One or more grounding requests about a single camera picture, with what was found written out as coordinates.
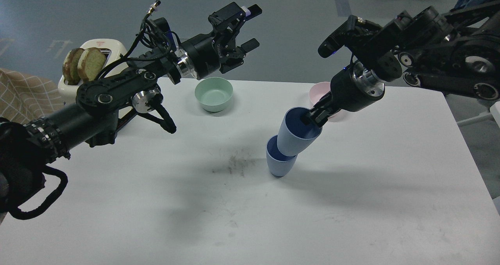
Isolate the white chair frame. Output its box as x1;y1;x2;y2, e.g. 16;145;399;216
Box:
456;99;500;127

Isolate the left toast slice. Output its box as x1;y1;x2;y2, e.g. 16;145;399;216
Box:
62;48;84;85

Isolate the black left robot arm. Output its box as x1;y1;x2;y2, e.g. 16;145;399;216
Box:
1;0;262;220

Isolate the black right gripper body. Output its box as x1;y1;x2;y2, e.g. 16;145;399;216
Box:
330;62;386;112

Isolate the green bowl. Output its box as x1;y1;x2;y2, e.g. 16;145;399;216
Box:
194;77;234;113

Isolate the light blue cup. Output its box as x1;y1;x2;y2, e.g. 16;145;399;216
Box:
277;107;323;157

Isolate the cream white toaster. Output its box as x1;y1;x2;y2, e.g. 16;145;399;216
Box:
58;39;137;125

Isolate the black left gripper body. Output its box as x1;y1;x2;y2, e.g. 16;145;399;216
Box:
180;27;246;80

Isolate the beige checkered cloth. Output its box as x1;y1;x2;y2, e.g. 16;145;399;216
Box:
0;68;64;123

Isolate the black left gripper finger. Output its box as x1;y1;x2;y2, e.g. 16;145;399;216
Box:
235;38;260;62
208;2;263;33

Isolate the pink bowl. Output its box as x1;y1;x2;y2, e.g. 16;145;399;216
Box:
309;82;349;123

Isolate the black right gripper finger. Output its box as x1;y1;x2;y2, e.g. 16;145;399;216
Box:
301;97;341;127

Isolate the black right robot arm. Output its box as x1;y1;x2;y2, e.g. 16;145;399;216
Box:
300;0;500;128

